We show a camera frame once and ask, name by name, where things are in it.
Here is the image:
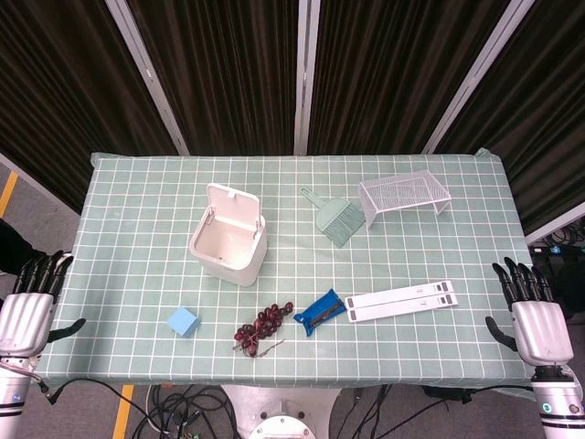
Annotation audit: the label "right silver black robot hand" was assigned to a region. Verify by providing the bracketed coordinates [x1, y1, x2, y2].
[484, 256, 575, 366]

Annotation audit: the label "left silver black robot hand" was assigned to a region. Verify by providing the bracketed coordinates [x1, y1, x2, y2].
[0, 250, 87, 359]

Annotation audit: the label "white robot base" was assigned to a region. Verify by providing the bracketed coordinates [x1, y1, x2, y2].
[220, 383, 349, 439]

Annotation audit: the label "white trash bin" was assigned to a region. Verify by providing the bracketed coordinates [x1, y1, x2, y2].
[188, 182, 268, 288]

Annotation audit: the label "table with green checkered tablecloth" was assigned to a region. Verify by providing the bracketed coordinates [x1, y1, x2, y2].
[35, 146, 536, 390]

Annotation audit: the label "white folding laptop stand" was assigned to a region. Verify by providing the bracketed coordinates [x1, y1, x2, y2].
[344, 281, 459, 325]

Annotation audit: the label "light blue foam cube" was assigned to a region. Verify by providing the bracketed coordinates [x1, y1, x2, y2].
[165, 306, 201, 339]

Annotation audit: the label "blue snack packet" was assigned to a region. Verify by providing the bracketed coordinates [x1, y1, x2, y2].
[292, 288, 347, 338]

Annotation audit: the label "green mini broom and dustpan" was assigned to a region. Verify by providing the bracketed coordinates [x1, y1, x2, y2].
[299, 187, 367, 249]

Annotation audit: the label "dark red grape bunch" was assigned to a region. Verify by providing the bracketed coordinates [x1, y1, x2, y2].
[231, 302, 295, 359]

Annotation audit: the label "black cable bundle with equipment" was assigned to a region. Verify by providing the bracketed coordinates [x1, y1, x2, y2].
[527, 226, 585, 321]

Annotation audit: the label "black floor cables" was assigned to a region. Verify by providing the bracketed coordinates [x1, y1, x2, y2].
[40, 377, 250, 439]

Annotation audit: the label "white wire mesh rack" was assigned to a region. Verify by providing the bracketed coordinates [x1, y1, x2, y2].
[357, 169, 452, 230]

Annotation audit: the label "white partition frame post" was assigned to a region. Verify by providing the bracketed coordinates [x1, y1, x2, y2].
[420, 0, 537, 155]
[103, 0, 190, 156]
[292, 0, 322, 156]

